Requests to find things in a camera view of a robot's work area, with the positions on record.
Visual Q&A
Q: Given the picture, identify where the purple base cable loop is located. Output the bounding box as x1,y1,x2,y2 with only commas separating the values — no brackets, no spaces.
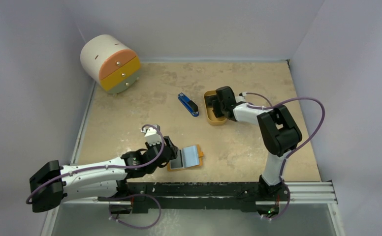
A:
108,190,164,230

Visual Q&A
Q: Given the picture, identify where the blue black stapler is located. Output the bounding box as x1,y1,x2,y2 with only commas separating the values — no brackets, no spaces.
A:
178,93,199,117

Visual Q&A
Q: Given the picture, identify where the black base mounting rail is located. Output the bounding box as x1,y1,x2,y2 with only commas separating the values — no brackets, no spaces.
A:
98,181,289,215

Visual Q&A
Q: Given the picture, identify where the white round mini drawer chest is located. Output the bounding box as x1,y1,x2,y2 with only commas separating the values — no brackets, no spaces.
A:
80,34,141,94

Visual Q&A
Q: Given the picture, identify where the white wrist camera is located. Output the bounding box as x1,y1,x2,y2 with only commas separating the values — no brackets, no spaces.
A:
141,124,162,149
235,92,247,103

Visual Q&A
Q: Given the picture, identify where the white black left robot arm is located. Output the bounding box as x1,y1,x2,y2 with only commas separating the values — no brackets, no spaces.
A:
26,136,181,213

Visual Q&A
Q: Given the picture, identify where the black VIP credit card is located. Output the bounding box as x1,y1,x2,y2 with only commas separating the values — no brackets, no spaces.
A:
170,157,183,170

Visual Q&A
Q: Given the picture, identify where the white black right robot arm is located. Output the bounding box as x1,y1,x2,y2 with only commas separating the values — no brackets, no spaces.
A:
204,86,302,200

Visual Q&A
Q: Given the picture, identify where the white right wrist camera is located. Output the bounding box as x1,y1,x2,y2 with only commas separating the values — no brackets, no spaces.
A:
235,92,247,103

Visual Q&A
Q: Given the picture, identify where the orange leather card holder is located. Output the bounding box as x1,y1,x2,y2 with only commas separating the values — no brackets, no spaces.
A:
167,145,204,172

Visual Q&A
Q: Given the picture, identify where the orange oval tray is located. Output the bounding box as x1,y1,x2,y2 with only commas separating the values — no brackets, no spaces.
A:
203,90,227,126

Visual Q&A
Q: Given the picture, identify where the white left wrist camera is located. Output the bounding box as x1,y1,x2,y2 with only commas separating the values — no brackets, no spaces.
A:
141,124,162,149

